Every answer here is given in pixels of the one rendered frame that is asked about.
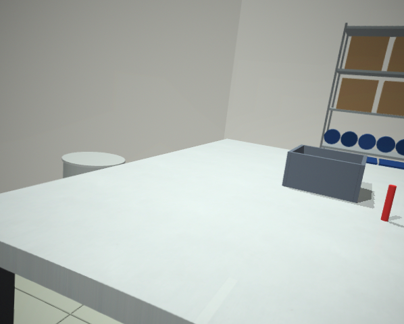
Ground red peg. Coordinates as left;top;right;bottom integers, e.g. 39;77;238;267
381;185;396;221

